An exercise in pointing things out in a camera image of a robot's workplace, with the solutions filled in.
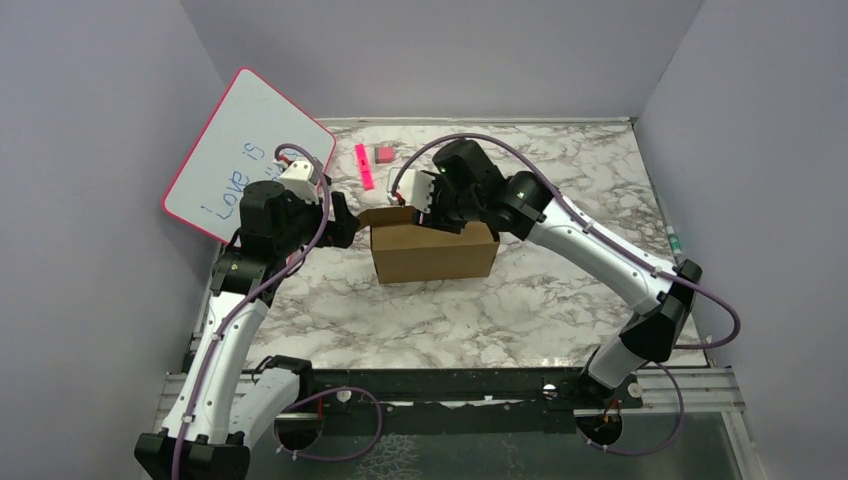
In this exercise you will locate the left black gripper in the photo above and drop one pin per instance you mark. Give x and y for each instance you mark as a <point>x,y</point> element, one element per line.
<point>341,230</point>

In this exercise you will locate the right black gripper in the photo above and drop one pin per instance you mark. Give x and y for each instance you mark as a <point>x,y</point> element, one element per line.
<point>434,219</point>

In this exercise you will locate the brown cardboard box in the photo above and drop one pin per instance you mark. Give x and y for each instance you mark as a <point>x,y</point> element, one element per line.
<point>403,251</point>

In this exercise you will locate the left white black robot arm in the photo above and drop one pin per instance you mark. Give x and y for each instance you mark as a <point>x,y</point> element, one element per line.
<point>209,432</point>

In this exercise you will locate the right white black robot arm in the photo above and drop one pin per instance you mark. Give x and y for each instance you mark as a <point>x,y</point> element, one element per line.
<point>466,186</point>

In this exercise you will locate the pink marker pen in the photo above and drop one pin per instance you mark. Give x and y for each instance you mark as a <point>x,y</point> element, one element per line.
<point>364,167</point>

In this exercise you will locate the pink eraser block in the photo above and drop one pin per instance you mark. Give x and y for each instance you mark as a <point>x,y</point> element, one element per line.
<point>384,155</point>

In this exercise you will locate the pink framed whiteboard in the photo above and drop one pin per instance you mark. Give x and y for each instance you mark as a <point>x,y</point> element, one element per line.
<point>237,147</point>

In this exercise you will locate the green capped marker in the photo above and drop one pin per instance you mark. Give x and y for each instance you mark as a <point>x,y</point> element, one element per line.
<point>673,240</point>

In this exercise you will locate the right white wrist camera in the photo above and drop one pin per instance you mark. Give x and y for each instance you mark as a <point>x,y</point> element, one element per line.
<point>413,188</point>

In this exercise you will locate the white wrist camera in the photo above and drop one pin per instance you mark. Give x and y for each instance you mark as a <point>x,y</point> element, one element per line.
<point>302,178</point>
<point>413,188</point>

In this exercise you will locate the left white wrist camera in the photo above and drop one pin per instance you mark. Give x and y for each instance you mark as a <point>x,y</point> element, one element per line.
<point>302,178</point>

